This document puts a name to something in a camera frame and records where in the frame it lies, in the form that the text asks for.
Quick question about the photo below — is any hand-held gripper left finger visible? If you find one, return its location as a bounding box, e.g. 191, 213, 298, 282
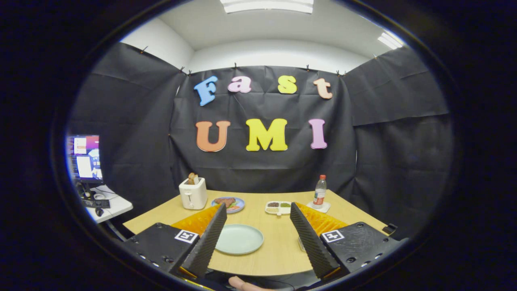
123, 202, 228, 279

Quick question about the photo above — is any small ceiling light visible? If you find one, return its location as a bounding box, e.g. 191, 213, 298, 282
377, 32, 404, 50

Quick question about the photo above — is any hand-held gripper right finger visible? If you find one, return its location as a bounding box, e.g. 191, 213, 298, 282
290, 202, 404, 280

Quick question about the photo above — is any white divided dish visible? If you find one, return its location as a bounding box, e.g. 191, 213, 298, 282
265, 201, 292, 216

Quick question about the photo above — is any computer monitor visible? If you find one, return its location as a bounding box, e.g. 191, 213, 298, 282
67, 135, 103, 184

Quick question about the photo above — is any black backdrop cloth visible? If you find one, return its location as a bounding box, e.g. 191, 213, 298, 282
67, 42, 453, 239

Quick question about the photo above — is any long ceiling light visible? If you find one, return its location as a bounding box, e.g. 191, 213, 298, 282
220, 0, 314, 15

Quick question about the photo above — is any white side desk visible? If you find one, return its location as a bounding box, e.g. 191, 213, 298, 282
77, 184, 133, 224

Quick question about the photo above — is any clear plastic water bottle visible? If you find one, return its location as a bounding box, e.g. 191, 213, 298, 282
313, 175, 327, 209

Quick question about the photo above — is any pale green plate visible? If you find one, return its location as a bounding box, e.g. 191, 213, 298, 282
215, 224, 264, 255

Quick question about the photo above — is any white toaster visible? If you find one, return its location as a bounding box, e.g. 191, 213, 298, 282
179, 177, 208, 210

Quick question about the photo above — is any blue plate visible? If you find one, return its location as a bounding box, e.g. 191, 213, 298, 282
211, 196, 245, 214

